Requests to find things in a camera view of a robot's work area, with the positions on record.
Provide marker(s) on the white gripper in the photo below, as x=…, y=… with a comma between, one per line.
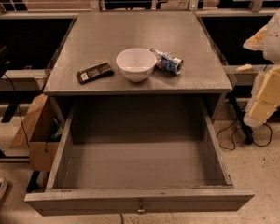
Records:
x=278, y=39

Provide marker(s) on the black rxbar chocolate bar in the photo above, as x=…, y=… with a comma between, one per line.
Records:
x=96, y=71

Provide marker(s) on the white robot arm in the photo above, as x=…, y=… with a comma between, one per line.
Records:
x=265, y=95

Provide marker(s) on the open grey top drawer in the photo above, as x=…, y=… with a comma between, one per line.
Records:
x=119, y=151

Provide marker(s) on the metal drawer knob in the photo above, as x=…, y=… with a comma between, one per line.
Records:
x=141, y=210

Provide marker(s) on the yellow foam scrap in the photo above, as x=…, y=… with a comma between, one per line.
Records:
x=244, y=67

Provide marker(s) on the black table leg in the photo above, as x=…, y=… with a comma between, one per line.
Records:
x=240, y=115

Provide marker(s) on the crumpled blue snack bag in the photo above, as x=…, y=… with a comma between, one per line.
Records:
x=167, y=63

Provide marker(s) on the white ceramic bowl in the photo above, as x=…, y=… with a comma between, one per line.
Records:
x=136, y=64

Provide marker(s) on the grey cabinet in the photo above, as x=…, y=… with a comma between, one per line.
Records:
x=101, y=37

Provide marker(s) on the cardboard box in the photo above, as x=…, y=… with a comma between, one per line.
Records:
x=36, y=132

